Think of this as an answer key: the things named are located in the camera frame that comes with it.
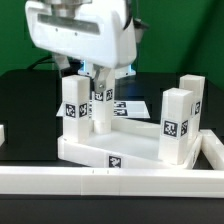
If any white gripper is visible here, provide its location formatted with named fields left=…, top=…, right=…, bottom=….
left=25, top=0, right=137, bottom=92

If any white desk top tray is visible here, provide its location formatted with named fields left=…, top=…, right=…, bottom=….
left=58, top=118, right=202, bottom=169

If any AprilTag marker sheet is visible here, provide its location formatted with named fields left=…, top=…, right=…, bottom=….
left=56, top=100, right=150, bottom=119

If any white left obstacle bar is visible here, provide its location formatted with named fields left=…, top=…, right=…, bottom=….
left=0, top=125, right=5, bottom=146

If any white obstacle bar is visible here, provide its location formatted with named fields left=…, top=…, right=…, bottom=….
left=200, top=129, right=224, bottom=171
left=0, top=166, right=224, bottom=198
left=0, top=125, right=5, bottom=146

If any white front obstacle bar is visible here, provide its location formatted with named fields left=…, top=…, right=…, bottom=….
left=0, top=166, right=224, bottom=198

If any white right obstacle bar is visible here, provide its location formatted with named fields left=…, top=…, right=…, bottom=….
left=200, top=129, right=224, bottom=171

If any black cable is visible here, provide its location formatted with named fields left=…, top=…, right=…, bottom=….
left=26, top=54, right=56, bottom=71

